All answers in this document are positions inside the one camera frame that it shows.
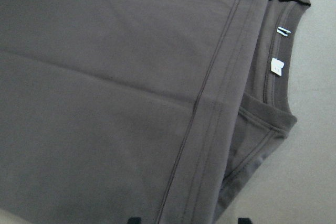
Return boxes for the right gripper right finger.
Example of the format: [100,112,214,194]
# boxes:
[237,217,253,224]

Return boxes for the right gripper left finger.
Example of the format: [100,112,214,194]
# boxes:
[127,217,142,224]

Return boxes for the dark brown t-shirt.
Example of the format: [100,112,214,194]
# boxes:
[1,0,310,223]

